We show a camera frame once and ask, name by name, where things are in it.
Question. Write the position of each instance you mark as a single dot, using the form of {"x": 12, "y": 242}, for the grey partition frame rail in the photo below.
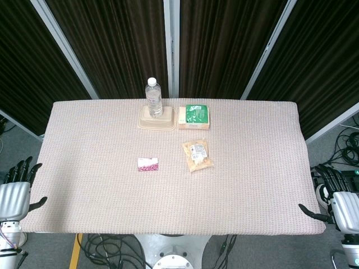
{"x": 331, "y": 124}
{"x": 21, "y": 124}

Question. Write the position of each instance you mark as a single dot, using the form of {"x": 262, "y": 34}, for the pink woven tablecloth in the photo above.
{"x": 112, "y": 196}

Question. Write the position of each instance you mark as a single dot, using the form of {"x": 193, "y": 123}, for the pink white candy pack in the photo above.
{"x": 148, "y": 165}

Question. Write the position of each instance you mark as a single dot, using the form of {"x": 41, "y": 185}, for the dark brown curtain panel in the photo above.
{"x": 224, "y": 42}
{"x": 28, "y": 61}
{"x": 112, "y": 42}
{"x": 322, "y": 61}

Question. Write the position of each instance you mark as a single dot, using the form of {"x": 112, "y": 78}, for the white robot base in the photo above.
{"x": 172, "y": 252}

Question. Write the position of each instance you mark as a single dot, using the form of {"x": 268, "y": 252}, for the green white box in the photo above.
{"x": 182, "y": 116}

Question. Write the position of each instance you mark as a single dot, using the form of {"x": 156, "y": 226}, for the white and black sneaker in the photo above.
{"x": 322, "y": 196}

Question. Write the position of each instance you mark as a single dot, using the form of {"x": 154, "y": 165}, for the clear plastic water bottle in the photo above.
{"x": 153, "y": 98}

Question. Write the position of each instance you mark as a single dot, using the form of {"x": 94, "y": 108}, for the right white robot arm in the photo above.
{"x": 352, "y": 249}

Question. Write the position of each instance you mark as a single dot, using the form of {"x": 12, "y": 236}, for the clear bag of snacks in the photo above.
{"x": 197, "y": 157}

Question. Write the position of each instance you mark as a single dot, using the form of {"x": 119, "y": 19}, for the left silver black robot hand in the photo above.
{"x": 14, "y": 199}

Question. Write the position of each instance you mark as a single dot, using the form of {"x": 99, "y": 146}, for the beige plastic food container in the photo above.
{"x": 168, "y": 120}

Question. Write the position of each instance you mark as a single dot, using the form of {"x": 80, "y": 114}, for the black box with number stickers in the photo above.
{"x": 352, "y": 176}

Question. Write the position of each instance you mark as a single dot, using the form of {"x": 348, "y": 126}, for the yellow floor tape strip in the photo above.
{"x": 75, "y": 252}

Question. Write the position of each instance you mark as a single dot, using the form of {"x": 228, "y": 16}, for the grey partition frame post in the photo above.
{"x": 171, "y": 50}
{"x": 268, "y": 50}
{"x": 68, "y": 53}

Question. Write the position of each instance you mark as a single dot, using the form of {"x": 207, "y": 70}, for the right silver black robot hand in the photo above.
{"x": 347, "y": 210}

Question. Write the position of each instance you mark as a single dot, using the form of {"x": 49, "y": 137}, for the green printed packet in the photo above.
{"x": 197, "y": 113}

